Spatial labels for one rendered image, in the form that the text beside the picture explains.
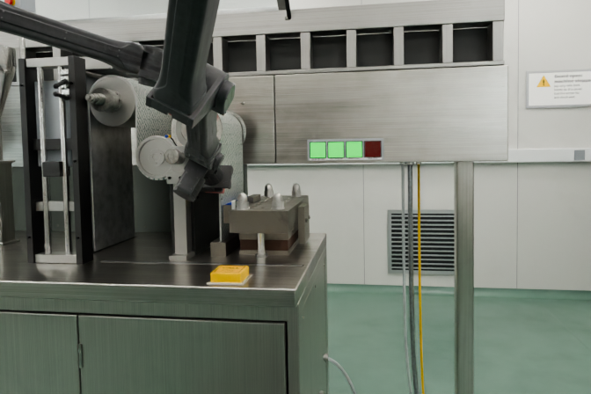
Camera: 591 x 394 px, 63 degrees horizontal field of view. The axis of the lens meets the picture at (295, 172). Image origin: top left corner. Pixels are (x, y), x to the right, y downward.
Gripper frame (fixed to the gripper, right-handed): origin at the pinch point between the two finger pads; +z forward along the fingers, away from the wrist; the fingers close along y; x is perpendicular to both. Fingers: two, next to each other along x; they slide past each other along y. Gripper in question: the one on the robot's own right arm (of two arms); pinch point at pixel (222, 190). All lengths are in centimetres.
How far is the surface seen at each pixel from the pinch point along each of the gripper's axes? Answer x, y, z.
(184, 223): -10.9, -8.4, -2.0
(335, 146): 24.8, 29.8, 19.7
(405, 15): 62, 52, 0
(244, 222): -10.2, 8.1, -1.7
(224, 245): -15.1, 2.0, 3.4
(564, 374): -29, 141, 165
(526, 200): 101, 161, 244
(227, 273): -27.9, 10.3, -18.1
